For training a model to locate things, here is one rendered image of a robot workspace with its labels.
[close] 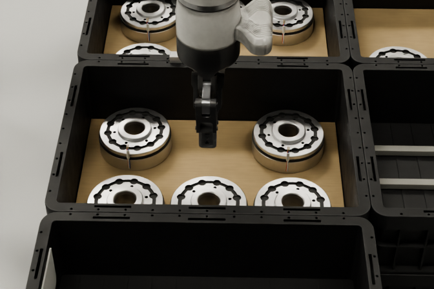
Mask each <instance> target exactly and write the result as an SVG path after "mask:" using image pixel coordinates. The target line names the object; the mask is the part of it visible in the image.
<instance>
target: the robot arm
mask: <svg viewBox="0 0 434 289"><path fill-rule="evenodd" d="M240 43H242V44H243V45H244V46H245V47H246V49H248V51H249V52H250V53H252V54H254V55H267V54H269V53H270V52H271V50H272V45H273V8H272V4H271V2H270V0H252V1H251V2H250V3H248V4H247V5H246V6H245V7H243V8H240V0H177V1H176V48H177V55H178V57H179V59H180V61H181V62H182V63H183V64H184V65H185V66H188V67H189V68H192V69H193V72H192V75H191V85H192V87H193V107H194V109H195V111H196V126H195V130H196V133H199V146H200V147H201V148H215V147H216V143H217V130H218V127H217V125H218V112H219V110H220V109H221V108H222V88H223V86H224V79H225V69H226V68H227V67H229V66H231V65H232V64H233V63H234V62H235V61H236V60H237V59H238V57H239V55H240ZM198 93H199V95H200V97H201V99H198Z"/></svg>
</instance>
